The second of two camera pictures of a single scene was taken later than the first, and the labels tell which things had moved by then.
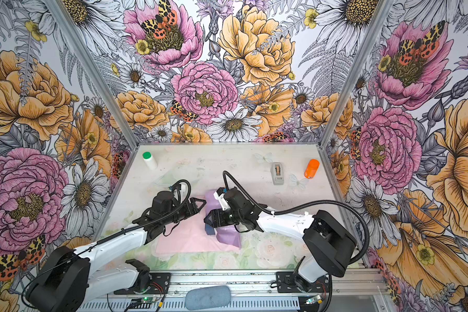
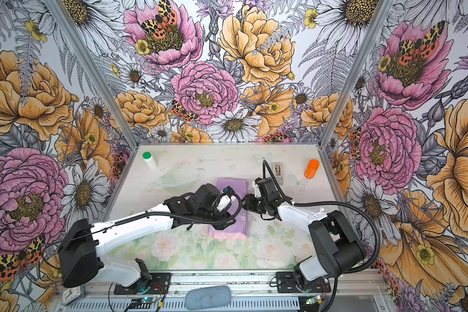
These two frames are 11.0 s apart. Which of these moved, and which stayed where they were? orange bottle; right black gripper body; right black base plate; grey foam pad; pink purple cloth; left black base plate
Moved: right black gripper body; pink purple cloth
Stayed: right black base plate; grey foam pad; orange bottle; left black base plate
